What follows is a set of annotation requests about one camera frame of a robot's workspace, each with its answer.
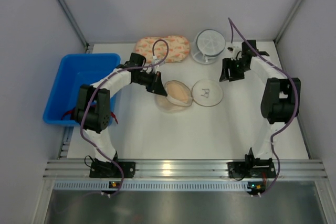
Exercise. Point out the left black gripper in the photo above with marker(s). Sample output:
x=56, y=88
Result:
x=154, y=82

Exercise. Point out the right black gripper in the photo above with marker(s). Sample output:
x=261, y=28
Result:
x=230, y=70

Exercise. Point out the beige bra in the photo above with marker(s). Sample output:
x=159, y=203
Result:
x=177, y=91

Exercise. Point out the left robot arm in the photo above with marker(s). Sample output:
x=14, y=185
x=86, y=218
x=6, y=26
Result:
x=93, y=109

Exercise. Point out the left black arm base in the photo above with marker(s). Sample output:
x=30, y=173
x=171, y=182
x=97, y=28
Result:
x=100, y=169

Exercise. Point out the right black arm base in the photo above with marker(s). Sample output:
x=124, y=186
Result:
x=260, y=169

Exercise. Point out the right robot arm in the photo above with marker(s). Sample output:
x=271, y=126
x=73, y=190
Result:
x=280, y=100

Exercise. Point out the white mesh cylinder bag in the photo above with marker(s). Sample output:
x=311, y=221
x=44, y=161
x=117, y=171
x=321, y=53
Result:
x=207, y=46

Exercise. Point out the floral laundry bag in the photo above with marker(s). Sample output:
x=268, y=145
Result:
x=179, y=48

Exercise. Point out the red garment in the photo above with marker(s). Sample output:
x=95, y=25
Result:
x=69, y=112

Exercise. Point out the blue plastic bin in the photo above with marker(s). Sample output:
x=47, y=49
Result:
x=75, y=70

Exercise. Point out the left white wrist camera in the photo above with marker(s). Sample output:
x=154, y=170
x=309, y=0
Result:
x=155, y=64

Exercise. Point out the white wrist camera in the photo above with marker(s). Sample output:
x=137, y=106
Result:
x=155, y=64
x=234, y=52

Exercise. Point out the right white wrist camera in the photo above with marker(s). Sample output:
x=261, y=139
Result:
x=234, y=52

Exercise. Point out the aluminium mounting rail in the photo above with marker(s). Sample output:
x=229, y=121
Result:
x=295, y=169

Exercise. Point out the slotted cable duct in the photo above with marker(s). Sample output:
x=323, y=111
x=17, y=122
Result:
x=156, y=185

